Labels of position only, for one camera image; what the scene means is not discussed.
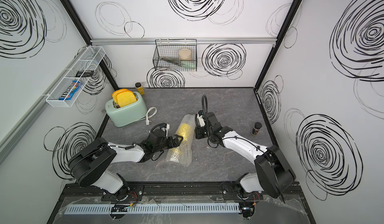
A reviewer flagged yellow toast slice back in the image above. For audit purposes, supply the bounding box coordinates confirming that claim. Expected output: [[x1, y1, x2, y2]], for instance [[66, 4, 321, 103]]
[[112, 89, 131, 104]]

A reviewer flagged clear bubble wrap sheet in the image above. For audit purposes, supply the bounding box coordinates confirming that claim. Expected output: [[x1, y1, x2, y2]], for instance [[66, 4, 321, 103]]
[[166, 114, 196, 167]]

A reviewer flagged yellow toast slice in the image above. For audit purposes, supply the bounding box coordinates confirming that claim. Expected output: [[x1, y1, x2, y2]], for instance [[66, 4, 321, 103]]
[[112, 89, 131, 104], [117, 92, 137, 107]]

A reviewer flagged dark spice bottle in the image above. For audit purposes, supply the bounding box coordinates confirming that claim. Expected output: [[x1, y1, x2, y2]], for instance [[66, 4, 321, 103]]
[[251, 122, 263, 136]]

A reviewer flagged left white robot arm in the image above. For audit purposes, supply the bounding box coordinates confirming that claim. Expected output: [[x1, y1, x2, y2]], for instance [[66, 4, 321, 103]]
[[68, 123, 185, 194]]

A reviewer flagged blue snack packet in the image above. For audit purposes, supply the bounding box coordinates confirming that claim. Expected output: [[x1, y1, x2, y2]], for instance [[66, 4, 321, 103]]
[[59, 80, 83, 101]]

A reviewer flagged white wire wall shelf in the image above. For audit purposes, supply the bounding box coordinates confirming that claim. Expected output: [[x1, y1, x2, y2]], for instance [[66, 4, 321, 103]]
[[46, 46, 106, 108]]

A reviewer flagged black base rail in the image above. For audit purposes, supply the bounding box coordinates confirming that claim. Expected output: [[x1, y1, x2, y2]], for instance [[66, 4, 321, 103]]
[[61, 180, 304, 202]]

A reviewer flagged white toaster power cable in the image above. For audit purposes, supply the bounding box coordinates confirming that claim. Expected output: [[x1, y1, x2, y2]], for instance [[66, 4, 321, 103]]
[[140, 106, 158, 125]]

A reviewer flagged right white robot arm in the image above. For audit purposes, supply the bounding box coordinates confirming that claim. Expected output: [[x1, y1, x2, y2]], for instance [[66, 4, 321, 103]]
[[195, 95, 296, 199]]

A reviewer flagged mint green toaster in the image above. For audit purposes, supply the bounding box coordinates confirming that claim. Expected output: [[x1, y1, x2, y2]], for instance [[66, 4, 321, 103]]
[[105, 92, 148, 127]]

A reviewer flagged aluminium wall rail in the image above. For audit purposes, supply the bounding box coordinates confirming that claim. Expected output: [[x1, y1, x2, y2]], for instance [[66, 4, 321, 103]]
[[91, 37, 277, 46]]

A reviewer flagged yellow jar black lid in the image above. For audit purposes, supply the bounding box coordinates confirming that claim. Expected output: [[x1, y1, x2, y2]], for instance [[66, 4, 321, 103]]
[[135, 82, 145, 96]]

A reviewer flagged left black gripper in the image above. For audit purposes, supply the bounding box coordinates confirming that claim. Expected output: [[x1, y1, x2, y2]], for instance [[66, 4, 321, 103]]
[[153, 134, 184, 154]]

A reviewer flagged black wire wall basket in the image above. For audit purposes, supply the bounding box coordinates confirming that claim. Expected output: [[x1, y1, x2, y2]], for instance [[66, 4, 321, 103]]
[[153, 43, 198, 72]]

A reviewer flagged white slotted cable duct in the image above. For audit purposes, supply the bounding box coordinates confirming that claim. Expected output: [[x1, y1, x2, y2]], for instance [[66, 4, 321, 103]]
[[64, 203, 241, 215]]

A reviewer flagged green item in basket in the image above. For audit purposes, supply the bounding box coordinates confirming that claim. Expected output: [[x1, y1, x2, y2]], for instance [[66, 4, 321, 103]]
[[182, 60, 197, 70]]

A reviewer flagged yellow wine glass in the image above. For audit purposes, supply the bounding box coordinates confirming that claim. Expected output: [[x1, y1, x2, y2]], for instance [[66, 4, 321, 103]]
[[176, 123, 195, 143]]

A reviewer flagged yellow toast slice front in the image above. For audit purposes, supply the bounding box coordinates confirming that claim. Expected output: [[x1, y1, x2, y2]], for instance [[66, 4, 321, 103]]
[[117, 92, 137, 107]]

